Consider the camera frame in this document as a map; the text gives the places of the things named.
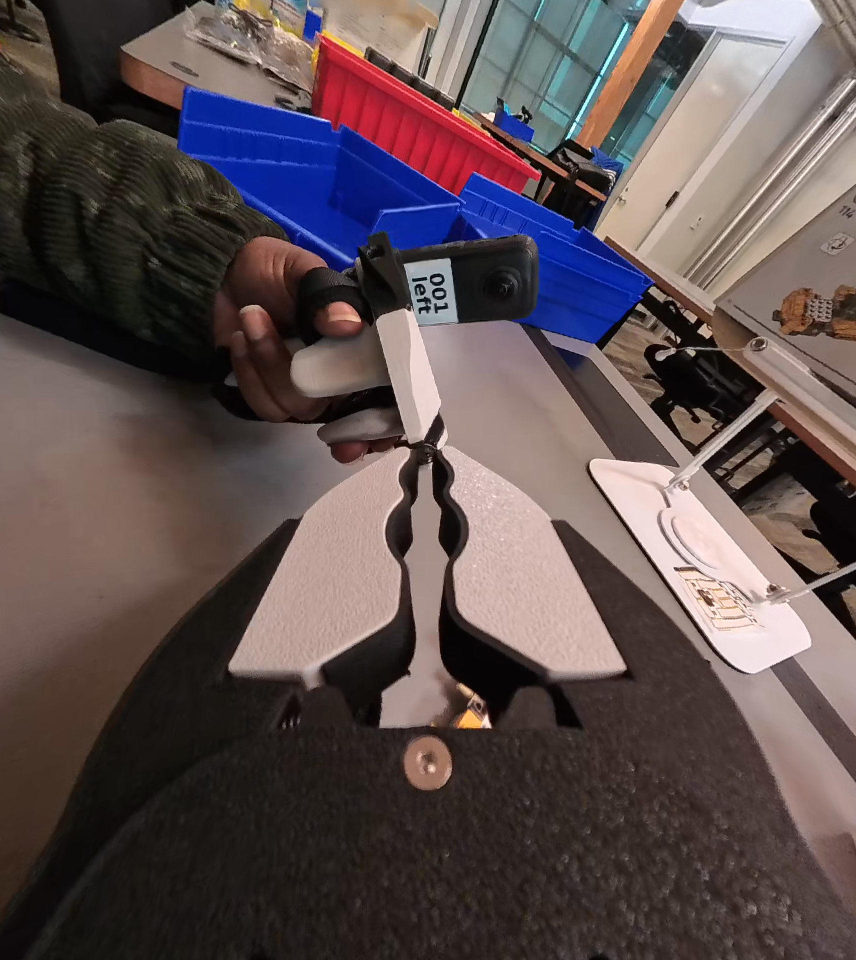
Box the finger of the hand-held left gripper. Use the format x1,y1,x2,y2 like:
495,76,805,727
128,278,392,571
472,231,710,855
375,309,447,451

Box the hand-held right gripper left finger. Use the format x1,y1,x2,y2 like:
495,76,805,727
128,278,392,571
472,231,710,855
229,448,415,704

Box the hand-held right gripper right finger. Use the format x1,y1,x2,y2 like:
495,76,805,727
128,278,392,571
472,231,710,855
431,446,627,704

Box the yellow lego car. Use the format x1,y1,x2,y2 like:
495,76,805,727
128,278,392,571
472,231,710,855
431,678,490,730

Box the person's left forearm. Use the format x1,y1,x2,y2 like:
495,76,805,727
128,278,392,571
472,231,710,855
0,15,290,376

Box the lego sticker sheet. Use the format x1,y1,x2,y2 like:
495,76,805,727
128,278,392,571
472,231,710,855
671,566,768,640

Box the lego instruction booklet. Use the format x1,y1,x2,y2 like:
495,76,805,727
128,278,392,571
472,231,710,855
716,176,856,421

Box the person's left hand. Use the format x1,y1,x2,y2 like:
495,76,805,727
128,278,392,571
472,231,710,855
214,236,399,466

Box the blue plastic bin stack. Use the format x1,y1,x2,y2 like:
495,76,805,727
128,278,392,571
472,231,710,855
452,172,655,346

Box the wooden desk with black legs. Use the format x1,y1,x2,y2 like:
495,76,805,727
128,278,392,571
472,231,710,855
473,112,609,204

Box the black bag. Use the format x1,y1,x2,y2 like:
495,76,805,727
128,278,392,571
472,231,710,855
548,142,616,196

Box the white book stand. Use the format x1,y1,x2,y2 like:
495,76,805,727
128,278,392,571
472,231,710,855
587,337,856,676

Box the black office chair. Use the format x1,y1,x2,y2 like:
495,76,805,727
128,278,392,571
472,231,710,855
641,341,708,429

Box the red plastic bin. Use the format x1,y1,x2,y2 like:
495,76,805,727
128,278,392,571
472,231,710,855
311,33,541,198

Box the row of black blocks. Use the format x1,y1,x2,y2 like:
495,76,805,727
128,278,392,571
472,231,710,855
364,46,459,110

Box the wooden column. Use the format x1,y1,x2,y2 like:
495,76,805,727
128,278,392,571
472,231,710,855
574,0,687,151

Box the clear plastic bags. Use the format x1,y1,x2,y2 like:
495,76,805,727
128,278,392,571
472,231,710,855
184,11,316,91

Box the grey table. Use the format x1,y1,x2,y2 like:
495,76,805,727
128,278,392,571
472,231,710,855
120,0,324,114

